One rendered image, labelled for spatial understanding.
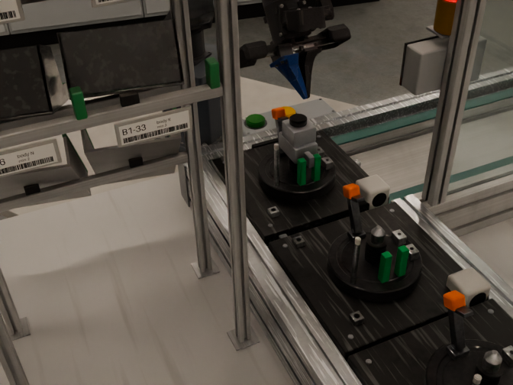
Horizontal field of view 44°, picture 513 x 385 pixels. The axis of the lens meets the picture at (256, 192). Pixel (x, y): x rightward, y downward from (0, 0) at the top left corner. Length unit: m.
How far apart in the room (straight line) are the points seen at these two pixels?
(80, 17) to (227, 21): 3.43
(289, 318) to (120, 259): 0.39
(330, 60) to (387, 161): 2.48
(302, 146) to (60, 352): 0.51
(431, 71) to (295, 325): 0.43
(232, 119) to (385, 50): 3.19
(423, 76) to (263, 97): 0.69
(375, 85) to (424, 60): 2.52
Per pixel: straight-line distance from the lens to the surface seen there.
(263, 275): 0.98
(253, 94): 1.64
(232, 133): 0.76
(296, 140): 1.07
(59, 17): 4.10
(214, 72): 0.71
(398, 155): 1.32
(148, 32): 0.75
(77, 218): 1.29
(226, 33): 0.70
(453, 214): 1.18
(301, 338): 0.90
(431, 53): 0.99
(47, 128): 0.70
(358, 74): 3.61
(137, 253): 1.18
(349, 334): 0.89
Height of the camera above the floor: 1.66
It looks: 38 degrees down
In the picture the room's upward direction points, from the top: 2 degrees counter-clockwise
